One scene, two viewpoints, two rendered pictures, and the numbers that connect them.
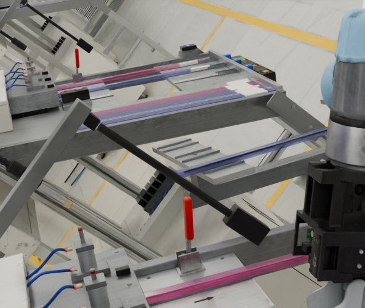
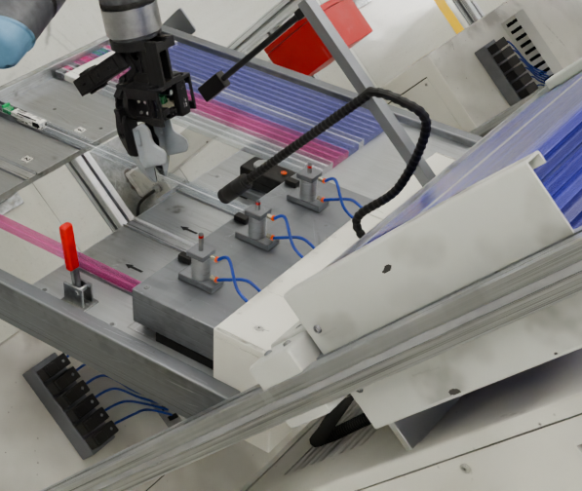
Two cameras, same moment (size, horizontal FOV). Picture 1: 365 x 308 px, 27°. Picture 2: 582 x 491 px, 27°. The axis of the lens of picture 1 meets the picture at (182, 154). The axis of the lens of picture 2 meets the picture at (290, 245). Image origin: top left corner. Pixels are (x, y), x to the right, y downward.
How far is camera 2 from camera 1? 1.98 m
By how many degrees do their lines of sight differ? 113
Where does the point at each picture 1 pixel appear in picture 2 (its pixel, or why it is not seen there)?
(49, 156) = (335, 37)
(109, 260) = (166, 283)
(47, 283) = (235, 302)
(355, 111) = not seen: outside the picture
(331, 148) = (155, 22)
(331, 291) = (151, 146)
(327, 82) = (19, 33)
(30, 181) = (350, 57)
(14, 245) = not seen: outside the picture
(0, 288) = not seen: hidden behind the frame
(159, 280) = (113, 314)
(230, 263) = (54, 280)
